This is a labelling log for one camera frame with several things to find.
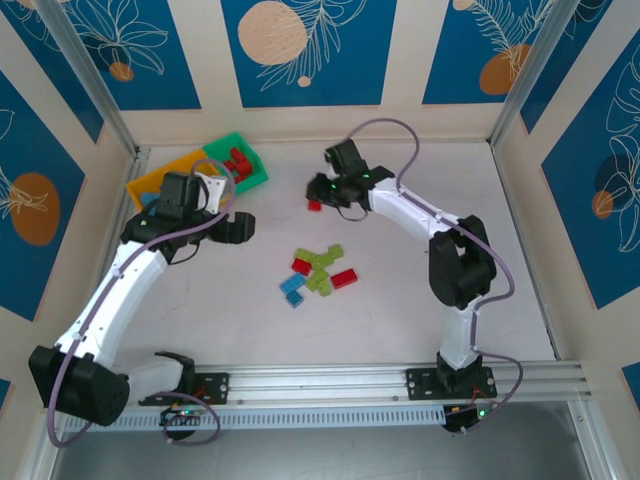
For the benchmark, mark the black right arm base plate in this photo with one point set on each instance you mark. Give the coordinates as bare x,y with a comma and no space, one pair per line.
422,382

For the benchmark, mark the blue two-by-four brick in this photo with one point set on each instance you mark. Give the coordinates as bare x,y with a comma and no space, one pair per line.
298,279
148,200

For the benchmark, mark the red two-by-two brick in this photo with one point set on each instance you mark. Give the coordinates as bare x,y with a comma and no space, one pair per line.
231,167

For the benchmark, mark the aluminium mounting rail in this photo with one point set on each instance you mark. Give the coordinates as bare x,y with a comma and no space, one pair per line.
320,382

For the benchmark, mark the aluminium frame post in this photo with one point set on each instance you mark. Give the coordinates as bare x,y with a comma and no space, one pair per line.
537,75
94,80

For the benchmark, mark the blue lego brick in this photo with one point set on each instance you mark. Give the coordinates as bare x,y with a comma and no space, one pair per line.
295,299
287,287

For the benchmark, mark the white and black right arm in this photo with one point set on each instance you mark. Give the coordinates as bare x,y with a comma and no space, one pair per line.
410,210

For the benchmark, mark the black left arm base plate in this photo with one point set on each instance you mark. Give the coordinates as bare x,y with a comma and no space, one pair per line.
212,387

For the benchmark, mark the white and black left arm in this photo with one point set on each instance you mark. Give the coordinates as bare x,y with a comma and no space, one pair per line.
115,290

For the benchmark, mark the green plastic bin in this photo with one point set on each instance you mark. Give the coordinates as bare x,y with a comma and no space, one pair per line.
252,184

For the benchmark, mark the red two-by-four brick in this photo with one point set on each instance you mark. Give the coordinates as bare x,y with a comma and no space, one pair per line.
244,168
344,278

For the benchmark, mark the red lego brick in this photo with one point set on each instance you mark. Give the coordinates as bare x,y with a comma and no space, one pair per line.
301,265
234,153
314,205

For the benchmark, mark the yellow plastic bin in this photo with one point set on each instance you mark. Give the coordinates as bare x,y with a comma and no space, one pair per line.
185,161
137,187

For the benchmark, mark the aluminium side rail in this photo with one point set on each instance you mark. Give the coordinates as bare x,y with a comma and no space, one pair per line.
506,190
136,162

